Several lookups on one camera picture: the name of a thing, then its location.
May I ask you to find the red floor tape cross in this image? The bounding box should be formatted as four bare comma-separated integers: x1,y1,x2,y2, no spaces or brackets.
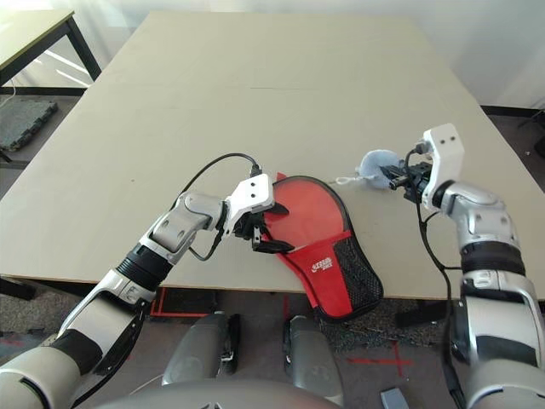
347,340,414,378

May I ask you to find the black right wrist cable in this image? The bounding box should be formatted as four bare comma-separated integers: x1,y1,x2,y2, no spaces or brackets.
404,144,466,409

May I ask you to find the grey robot left leg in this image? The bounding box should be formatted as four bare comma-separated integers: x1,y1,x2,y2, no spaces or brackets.
161,310,242,387

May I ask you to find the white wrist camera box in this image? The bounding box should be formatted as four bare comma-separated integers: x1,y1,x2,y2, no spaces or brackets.
415,123,465,212
221,173,276,235

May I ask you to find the dark grey foam mat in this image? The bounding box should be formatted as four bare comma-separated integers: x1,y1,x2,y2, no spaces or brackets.
0,95,60,153

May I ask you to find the beige side table black frame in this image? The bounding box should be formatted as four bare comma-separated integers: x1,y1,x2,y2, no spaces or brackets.
0,9,103,163

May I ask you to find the grey robot torso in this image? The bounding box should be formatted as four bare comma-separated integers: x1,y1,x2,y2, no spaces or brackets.
97,378,341,409

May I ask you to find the grey robot right leg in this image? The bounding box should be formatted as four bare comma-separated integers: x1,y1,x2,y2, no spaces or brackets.
283,314,345,406

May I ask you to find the small grey block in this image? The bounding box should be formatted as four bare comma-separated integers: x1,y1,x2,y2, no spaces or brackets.
380,388,410,409

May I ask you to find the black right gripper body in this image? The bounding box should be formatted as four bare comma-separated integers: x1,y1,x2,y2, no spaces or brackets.
399,161,432,201

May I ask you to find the red ping-pong paddle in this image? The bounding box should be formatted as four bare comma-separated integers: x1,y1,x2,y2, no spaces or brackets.
267,178,348,256

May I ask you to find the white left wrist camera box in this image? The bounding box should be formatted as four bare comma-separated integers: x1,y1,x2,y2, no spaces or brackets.
221,173,276,235

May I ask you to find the grey robot leg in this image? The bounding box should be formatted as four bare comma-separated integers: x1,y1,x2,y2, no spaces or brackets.
283,314,345,406
161,310,242,387

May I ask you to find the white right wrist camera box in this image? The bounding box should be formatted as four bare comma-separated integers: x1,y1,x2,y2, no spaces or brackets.
415,123,465,212

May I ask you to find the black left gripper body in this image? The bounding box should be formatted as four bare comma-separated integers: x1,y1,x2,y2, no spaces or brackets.
232,210,267,251

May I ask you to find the grey plush zipper charm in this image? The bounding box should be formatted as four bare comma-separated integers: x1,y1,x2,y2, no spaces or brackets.
356,149,404,189

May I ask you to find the speckled dark floor mat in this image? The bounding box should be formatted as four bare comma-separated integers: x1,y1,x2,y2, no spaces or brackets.
0,293,82,342
317,297,431,349

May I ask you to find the black table leg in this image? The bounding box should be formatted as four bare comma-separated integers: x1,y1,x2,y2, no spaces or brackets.
0,276,37,302

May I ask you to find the red black paddle case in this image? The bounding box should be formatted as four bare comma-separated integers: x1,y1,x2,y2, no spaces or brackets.
261,170,386,323

